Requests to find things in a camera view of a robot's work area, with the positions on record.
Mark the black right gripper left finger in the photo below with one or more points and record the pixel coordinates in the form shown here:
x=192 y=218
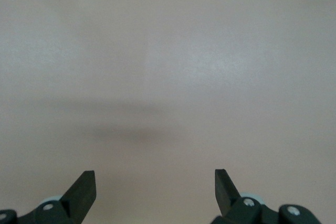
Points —
x=78 y=197

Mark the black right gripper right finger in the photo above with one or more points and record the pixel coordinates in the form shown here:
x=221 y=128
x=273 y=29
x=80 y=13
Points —
x=227 y=197

